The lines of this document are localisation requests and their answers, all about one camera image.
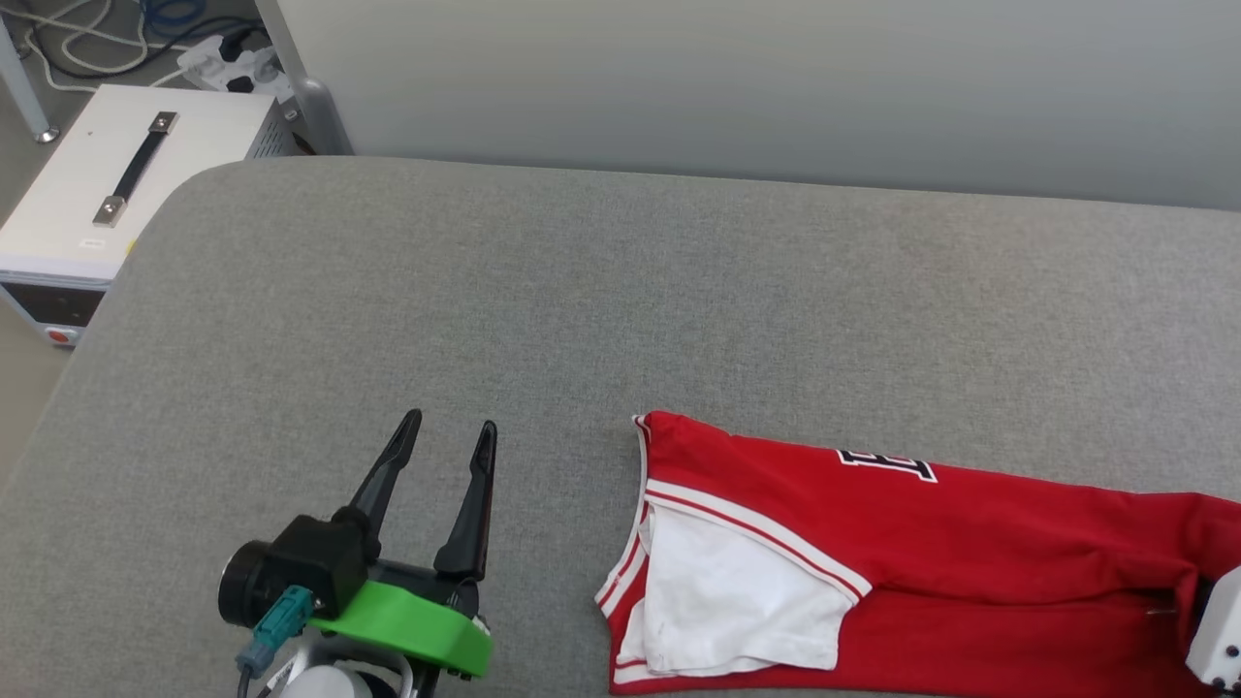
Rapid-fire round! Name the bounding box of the red basketball jersey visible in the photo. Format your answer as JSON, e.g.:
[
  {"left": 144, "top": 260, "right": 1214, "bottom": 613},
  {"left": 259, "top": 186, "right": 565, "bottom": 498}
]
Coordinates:
[{"left": 594, "top": 410, "right": 1241, "bottom": 698}]

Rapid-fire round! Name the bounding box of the white power strip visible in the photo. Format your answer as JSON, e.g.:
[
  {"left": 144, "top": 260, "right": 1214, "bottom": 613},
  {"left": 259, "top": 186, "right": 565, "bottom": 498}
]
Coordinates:
[{"left": 177, "top": 34, "right": 292, "bottom": 103}]

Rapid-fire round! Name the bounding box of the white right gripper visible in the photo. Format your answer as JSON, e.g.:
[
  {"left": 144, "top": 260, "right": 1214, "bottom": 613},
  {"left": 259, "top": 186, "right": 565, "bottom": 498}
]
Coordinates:
[{"left": 1185, "top": 565, "right": 1241, "bottom": 691}]

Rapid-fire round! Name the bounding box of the teal cable connector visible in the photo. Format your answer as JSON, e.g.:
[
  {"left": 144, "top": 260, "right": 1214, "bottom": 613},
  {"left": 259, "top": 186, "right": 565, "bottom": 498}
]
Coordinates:
[{"left": 236, "top": 585, "right": 318, "bottom": 677}]

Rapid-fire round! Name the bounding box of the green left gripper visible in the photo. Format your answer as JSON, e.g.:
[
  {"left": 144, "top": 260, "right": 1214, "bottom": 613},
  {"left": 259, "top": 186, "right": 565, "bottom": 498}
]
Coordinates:
[{"left": 310, "top": 408, "right": 498, "bottom": 678}]

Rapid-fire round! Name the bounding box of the white floor cable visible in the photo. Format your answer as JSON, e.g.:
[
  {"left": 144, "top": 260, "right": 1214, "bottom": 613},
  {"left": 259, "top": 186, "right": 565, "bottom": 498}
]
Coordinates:
[{"left": 19, "top": 0, "right": 185, "bottom": 93}]

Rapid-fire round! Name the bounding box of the blue floor cable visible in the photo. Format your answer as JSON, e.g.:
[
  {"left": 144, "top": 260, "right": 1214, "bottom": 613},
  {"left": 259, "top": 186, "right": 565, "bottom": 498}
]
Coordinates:
[{"left": 141, "top": 0, "right": 209, "bottom": 30}]

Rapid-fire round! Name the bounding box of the black floor cable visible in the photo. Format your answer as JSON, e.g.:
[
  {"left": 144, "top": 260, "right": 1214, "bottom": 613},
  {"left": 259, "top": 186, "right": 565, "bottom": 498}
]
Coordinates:
[{"left": 39, "top": 15, "right": 234, "bottom": 80}]

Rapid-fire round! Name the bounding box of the white power supply box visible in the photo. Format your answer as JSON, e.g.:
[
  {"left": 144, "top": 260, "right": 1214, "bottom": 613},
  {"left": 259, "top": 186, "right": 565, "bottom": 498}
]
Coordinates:
[{"left": 0, "top": 84, "right": 297, "bottom": 348}]

